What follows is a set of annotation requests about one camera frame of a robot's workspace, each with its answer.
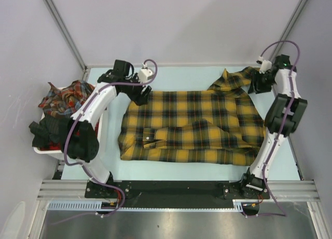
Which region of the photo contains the white slotted cable duct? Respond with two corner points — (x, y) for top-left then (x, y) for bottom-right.
(46, 199), (246, 213)

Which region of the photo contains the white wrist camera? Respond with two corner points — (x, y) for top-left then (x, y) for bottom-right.
(256, 56), (272, 74)
(137, 64), (154, 83)

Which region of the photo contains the red black plaid shirt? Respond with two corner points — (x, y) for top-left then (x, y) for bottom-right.
(38, 143), (61, 151)

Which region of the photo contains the red blue plaid shirt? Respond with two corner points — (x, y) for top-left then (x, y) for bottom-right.
(38, 80), (95, 118)

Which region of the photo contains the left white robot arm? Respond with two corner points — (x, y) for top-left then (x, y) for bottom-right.
(59, 59), (158, 198)

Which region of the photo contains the aluminium frame post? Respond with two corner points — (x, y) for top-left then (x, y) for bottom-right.
(43, 0), (87, 79)
(269, 0), (309, 60)

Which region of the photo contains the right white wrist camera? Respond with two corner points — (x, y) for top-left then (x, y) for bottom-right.
(256, 56), (272, 74)

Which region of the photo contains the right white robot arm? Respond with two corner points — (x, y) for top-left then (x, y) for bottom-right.
(239, 54), (308, 199)

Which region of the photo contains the white laundry basket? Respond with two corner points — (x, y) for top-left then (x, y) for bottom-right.
(33, 86), (109, 162)

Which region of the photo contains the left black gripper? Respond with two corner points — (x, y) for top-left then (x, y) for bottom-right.
(121, 73), (151, 106)

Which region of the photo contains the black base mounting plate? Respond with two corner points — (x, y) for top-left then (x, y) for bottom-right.
(85, 179), (270, 214)

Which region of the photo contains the dark striped shirt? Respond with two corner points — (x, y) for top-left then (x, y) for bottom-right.
(29, 115), (66, 151)

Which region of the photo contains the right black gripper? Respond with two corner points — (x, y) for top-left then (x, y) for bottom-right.
(247, 71), (276, 94)

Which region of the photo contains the right aluminium frame post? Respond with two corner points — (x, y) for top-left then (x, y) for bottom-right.
(269, 0), (309, 60)

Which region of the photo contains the left aluminium frame post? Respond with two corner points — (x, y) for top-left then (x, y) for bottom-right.
(43, 0), (87, 79)

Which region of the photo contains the aluminium front rail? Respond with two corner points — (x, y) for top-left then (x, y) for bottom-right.
(38, 180), (320, 202)

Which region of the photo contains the yellow plaid shirt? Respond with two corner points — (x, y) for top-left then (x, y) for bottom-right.
(118, 67), (265, 166)

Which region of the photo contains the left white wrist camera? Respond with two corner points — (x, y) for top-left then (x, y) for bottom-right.
(137, 64), (154, 83)

